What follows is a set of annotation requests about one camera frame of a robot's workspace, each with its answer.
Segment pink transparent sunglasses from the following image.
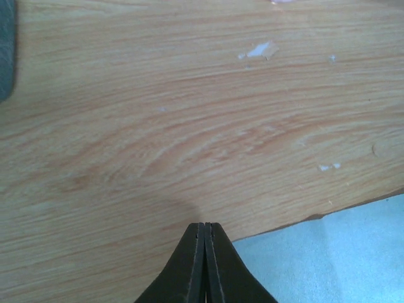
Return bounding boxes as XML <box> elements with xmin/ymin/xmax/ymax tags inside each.
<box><xmin>270</xmin><ymin>0</ymin><xmax>299</xmax><ymax>4</ymax></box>

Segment blue-grey glasses case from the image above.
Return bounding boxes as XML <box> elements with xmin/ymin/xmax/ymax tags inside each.
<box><xmin>0</xmin><ymin>0</ymin><xmax>17</xmax><ymax>102</ymax></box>

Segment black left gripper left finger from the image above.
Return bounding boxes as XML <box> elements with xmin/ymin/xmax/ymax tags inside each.
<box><xmin>136</xmin><ymin>223</ymin><xmax>205</xmax><ymax>303</ymax></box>

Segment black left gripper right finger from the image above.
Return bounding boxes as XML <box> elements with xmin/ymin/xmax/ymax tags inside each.
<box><xmin>205</xmin><ymin>222</ymin><xmax>276</xmax><ymax>303</ymax></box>

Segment light blue cleaning cloth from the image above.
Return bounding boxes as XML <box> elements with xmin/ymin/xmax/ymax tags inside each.
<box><xmin>234</xmin><ymin>195</ymin><xmax>403</xmax><ymax>302</ymax></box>

